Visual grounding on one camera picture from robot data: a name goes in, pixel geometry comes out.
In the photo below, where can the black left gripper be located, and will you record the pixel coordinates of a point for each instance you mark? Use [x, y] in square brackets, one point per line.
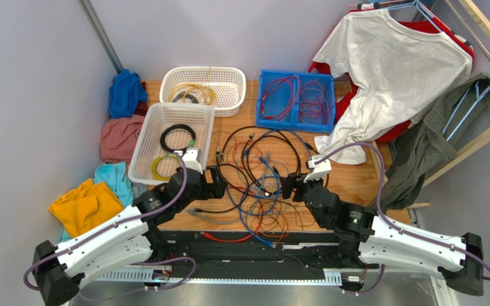
[215, 190]

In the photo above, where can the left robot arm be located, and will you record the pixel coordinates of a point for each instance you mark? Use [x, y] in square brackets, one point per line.
[60, 271]

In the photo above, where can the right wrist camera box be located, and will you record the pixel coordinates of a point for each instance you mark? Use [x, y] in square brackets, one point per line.
[319, 166]

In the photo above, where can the pink cloth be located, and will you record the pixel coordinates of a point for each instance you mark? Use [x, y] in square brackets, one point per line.
[119, 138]

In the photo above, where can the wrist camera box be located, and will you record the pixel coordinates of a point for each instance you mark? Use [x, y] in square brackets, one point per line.
[191, 158]
[319, 166]

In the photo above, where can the white rectangular basket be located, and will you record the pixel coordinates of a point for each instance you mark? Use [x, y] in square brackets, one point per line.
[159, 118]

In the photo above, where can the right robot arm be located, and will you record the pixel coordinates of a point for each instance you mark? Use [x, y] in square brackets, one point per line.
[373, 239]

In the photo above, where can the grey cloth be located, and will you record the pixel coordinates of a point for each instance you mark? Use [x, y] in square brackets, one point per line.
[138, 189]

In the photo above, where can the white oval basket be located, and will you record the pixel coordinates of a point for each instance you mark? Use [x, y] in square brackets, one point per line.
[222, 88]

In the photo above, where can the white t-shirt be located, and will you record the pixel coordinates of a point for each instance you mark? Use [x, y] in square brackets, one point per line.
[389, 72]

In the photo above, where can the black coil in oval basket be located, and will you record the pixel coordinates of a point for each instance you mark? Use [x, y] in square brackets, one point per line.
[184, 97]

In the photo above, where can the olive green garment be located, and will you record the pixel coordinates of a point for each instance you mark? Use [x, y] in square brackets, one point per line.
[427, 148]

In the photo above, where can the blue cloth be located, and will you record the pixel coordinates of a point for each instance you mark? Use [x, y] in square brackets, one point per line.
[125, 94]

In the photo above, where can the wooden clothes rack frame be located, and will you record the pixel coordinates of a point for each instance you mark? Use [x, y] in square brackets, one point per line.
[474, 85]

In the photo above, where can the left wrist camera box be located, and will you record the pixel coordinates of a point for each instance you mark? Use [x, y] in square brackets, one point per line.
[191, 158]

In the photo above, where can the cyan cloth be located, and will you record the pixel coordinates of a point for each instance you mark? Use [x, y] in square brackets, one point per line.
[114, 175]

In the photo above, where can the yellow cloth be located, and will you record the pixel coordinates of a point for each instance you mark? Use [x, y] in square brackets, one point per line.
[85, 207]

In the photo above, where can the blue divided bin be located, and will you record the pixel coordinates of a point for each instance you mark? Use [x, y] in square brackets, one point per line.
[296, 101]

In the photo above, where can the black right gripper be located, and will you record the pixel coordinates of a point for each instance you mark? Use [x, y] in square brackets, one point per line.
[298, 186]

